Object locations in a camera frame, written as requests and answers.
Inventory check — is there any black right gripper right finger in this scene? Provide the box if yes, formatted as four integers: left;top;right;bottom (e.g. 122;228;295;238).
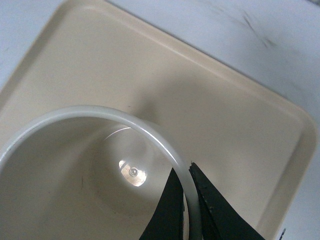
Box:
189;162;264;240

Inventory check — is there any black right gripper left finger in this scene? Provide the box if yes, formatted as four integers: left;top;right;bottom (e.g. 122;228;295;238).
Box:
140;169;184;240

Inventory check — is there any cream mug with black handle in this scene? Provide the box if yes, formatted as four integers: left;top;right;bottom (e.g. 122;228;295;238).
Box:
0;105;202;240

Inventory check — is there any beige rectangular plastic tray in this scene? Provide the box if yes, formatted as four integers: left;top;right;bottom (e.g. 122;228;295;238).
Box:
0;0;317;240

